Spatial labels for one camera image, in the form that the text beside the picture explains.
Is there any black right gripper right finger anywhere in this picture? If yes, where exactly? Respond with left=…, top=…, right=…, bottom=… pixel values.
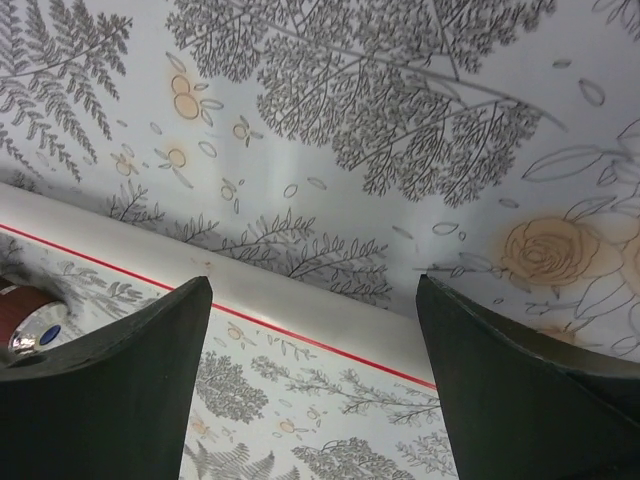
left=416, top=275, right=639, bottom=480

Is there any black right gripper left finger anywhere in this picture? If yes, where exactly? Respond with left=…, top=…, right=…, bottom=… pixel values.
left=1, top=276, right=213, bottom=479

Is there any white pipe frame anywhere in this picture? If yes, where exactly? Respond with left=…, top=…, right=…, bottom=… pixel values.
left=0, top=182, right=441, bottom=391

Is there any brown water faucet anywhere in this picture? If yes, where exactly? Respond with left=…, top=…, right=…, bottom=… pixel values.
left=1, top=278, right=69, bottom=355

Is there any floral pattern mat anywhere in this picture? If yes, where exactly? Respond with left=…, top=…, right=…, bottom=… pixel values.
left=1, top=1, right=639, bottom=479

